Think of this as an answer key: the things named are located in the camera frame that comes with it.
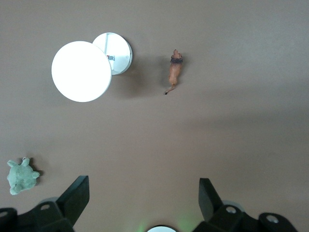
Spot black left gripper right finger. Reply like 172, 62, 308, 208
193, 178, 299, 232

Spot large white plate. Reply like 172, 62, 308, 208
51, 32, 133, 103

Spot brown lion statue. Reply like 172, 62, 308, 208
164, 49, 185, 96

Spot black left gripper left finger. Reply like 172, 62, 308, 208
0, 175, 90, 232

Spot green turtle plush toy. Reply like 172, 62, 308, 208
6, 157, 41, 196

